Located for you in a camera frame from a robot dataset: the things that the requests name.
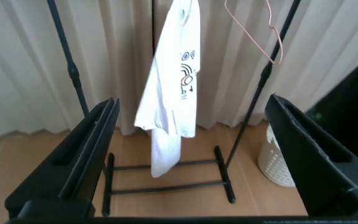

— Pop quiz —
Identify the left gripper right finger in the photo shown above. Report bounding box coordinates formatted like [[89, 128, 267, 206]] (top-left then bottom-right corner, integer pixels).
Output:
[[264, 93, 358, 217]]

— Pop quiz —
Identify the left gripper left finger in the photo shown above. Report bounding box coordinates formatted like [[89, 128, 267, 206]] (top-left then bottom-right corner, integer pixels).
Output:
[[4, 97, 121, 218]]

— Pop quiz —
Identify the white printed t-shirt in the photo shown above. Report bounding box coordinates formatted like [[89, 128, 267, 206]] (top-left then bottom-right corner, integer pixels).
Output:
[[134, 0, 201, 179]]

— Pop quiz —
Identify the white laundry basket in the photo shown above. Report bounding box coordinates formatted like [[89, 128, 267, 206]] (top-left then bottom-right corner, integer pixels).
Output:
[[257, 123, 296, 188]]

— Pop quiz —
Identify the black clothes rack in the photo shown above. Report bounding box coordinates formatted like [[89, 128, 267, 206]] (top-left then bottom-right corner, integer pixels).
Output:
[[46, 0, 303, 218]]

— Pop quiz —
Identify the beige curtain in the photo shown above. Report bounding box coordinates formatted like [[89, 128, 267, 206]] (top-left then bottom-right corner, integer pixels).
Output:
[[0, 0, 358, 138]]

